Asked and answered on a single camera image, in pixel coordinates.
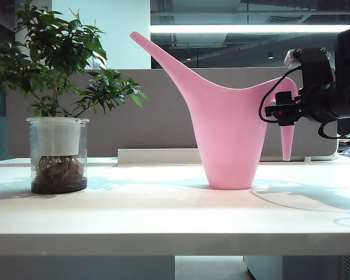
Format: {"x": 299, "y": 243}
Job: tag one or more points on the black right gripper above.
{"x": 315, "y": 102}

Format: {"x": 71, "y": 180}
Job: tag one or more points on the pink plastic watering can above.
{"x": 230, "y": 131}

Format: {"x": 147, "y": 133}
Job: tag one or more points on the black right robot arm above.
{"x": 348, "y": 58}

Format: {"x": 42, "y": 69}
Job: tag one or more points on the white inner plant pot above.
{"x": 56, "y": 137}

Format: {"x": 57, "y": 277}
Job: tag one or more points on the green leafy plant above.
{"x": 55, "y": 38}

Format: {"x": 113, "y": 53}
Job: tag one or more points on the office partition panel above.
{"x": 151, "y": 116}

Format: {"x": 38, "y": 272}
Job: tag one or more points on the clear glass outer jar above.
{"x": 58, "y": 182}

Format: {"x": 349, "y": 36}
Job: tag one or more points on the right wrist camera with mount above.
{"x": 315, "y": 67}

